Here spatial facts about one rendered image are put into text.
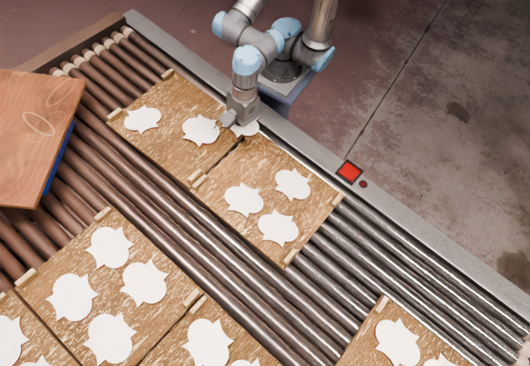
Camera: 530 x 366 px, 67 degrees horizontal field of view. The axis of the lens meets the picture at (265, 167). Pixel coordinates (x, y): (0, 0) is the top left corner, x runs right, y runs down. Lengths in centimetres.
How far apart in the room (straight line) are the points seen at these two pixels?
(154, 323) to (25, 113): 80
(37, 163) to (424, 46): 299
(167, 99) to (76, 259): 66
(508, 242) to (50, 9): 356
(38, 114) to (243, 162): 70
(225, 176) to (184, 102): 36
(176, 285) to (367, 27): 281
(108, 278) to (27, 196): 34
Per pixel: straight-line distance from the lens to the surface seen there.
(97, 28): 191
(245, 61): 112
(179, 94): 163
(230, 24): 125
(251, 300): 128
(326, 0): 146
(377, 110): 300
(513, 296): 160
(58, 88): 159
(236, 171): 142
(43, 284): 137
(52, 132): 148
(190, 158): 145
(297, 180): 142
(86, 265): 135
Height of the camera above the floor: 217
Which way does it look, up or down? 59 degrees down
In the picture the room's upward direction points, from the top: 11 degrees clockwise
